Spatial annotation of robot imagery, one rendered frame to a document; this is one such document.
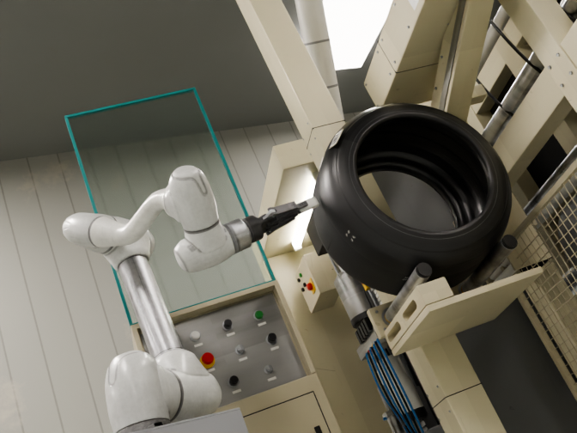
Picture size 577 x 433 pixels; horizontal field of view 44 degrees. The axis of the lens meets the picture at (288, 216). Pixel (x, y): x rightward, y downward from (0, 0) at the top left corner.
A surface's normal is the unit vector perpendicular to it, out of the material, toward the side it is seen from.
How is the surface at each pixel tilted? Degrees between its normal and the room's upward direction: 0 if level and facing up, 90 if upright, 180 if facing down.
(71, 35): 180
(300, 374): 90
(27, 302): 90
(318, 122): 90
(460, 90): 162
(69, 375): 90
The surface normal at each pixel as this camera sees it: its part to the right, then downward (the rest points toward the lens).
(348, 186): -0.04, -0.45
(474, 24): 0.40, 0.64
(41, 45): 0.37, 0.83
